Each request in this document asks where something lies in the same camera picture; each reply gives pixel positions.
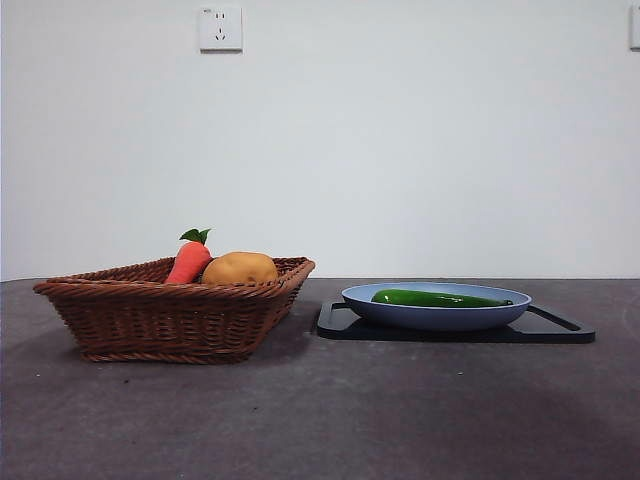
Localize green pepper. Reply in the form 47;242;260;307
370;288;514;308

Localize blue round plate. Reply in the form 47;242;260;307
340;282;533;332

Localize brown potato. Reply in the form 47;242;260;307
201;251;279;286

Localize orange toy carrot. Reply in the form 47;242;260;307
164;227;214;285

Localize black rectangular tray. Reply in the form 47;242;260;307
315;300;597;345

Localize brown wicker basket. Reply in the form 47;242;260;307
33;256;317;364

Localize white wall socket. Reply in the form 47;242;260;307
200;5;245;53

